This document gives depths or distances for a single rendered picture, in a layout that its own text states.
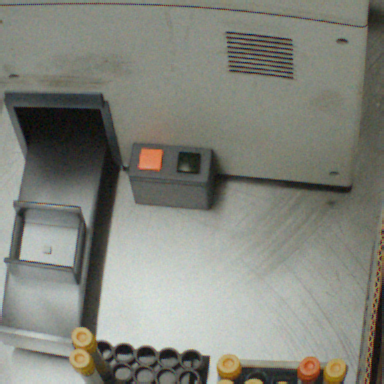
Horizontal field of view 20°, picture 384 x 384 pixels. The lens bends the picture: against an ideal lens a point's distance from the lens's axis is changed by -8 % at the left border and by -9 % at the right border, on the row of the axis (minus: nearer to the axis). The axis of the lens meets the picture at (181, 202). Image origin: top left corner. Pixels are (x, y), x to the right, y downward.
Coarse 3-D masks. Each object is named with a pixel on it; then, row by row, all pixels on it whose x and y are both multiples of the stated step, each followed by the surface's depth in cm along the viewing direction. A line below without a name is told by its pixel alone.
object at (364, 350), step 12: (372, 252) 87; (372, 264) 84; (372, 276) 82; (372, 288) 80; (372, 300) 78; (372, 312) 72; (372, 324) 71; (372, 336) 71; (360, 348) 85; (372, 348) 85; (360, 360) 82; (372, 360) 85; (360, 372) 79; (372, 372) 84
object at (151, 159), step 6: (144, 150) 88; (150, 150) 88; (156, 150) 88; (162, 150) 88; (144, 156) 88; (150, 156) 88; (156, 156) 88; (144, 162) 88; (150, 162) 88; (156, 162) 88; (144, 168) 88; (150, 168) 88; (156, 168) 87
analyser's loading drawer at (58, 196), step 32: (32, 128) 91; (64, 128) 91; (96, 128) 91; (32, 160) 90; (64, 160) 90; (96, 160) 90; (32, 192) 89; (64, 192) 89; (96, 192) 88; (32, 224) 88; (64, 224) 87; (32, 256) 87; (64, 256) 87; (32, 288) 86; (64, 288) 85; (32, 320) 84; (64, 320) 84; (64, 352) 84
